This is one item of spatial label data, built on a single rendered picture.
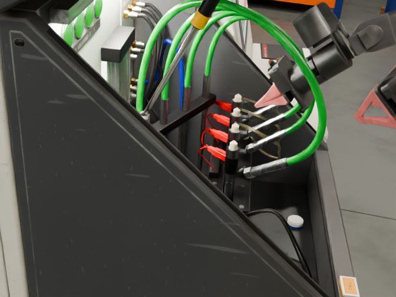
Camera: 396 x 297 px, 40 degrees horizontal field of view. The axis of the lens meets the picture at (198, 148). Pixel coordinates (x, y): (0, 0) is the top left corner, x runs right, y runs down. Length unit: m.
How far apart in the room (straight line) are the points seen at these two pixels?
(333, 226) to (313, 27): 0.45
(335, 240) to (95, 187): 0.57
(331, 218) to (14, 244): 0.68
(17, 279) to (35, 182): 0.21
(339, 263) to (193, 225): 0.40
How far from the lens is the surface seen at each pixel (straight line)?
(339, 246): 1.18
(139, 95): 1.11
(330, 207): 1.29
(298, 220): 1.40
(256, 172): 1.04
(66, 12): 0.80
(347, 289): 1.07
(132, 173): 0.79
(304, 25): 1.01
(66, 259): 0.92
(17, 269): 0.96
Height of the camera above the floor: 1.67
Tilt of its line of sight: 30 degrees down
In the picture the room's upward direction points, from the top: 5 degrees clockwise
